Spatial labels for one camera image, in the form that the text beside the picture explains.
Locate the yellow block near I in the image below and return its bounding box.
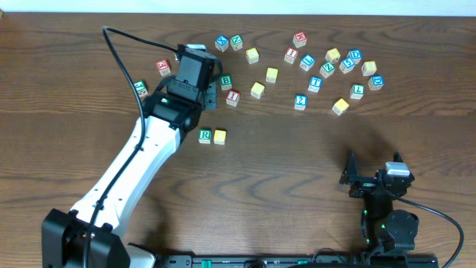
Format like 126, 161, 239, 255
251, 82, 265, 99

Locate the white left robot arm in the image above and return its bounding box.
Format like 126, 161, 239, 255
42, 77, 216, 267

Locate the blue D block right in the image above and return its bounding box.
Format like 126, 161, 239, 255
368, 75, 385, 91

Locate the yellow K block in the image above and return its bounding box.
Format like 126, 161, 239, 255
332, 98, 350, 115

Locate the red i block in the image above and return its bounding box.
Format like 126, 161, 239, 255
225, 90, 240, 106
284, 48, 298, 64

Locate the red I block upper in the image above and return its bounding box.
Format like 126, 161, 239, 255
284, 48, 298, 64

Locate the yellow 8 block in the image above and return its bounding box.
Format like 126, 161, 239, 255
361, 61, 377, 77

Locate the red I block lower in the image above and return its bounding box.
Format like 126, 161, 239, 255
225, 90, 240, 106

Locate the yellow block far centre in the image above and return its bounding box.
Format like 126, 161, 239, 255
245, 48, 260, 64

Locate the green 7 block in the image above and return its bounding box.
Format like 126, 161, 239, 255
350, 84, 365, 100

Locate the blue T block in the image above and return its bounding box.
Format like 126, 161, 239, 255
308, 76, 323, 92

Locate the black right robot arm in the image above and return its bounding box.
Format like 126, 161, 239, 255
339, 151, 419, 253

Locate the green R block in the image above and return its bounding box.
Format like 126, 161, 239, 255
199, 129, 212, 144

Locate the blue 5 block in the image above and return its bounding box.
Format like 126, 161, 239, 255
339, 57, 356, 74

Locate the red block far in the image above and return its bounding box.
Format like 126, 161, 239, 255
293, 31, 307, 48

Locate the green J block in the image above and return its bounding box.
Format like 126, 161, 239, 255
134, 80, 148, 98

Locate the yellow block middle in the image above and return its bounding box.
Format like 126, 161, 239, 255
266, 67, 279, 83

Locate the blue X block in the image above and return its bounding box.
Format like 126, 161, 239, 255
214, 35, 229, 52

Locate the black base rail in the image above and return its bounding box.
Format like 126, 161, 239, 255
126, 254, 440, 268

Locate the blue L block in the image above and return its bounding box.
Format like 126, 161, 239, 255
300, 54, 315, 71

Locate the yellow block with ball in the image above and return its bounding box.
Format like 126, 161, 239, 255
325, 48, 341, 64

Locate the red A block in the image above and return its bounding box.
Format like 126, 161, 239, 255
156, 60, 171, 76

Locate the green N block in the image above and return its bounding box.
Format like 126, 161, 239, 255
230, 35, 243, 51

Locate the green B block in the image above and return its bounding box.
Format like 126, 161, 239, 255
220, 74, 233, 91

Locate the blue 2 block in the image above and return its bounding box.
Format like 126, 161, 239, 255
295, 95, 307, 110

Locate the blue D block far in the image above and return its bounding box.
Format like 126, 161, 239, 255
347, 49, 362, 64

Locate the green Z block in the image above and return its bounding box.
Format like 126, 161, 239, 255
320, 62, 335, 78

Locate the blue d block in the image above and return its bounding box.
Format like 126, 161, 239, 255
347, 49, 362, 64
368, 75, 385, 91

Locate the yellow O block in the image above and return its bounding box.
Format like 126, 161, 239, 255
213, 130, 227, 144

